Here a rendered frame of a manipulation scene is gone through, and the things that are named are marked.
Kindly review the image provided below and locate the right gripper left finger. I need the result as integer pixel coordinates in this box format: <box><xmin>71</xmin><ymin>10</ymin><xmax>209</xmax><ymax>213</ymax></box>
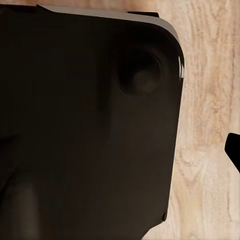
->
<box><xmin>0</xmin><ymin>133</ymin><xmax>26</xmax><ymax>192</ymax></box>

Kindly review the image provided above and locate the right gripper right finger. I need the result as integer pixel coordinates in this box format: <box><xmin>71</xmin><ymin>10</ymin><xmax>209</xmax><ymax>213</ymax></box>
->
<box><xmin>224</xmin><ymin>133</ymin><xmax>240</xmax><ymax>172</ymax></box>

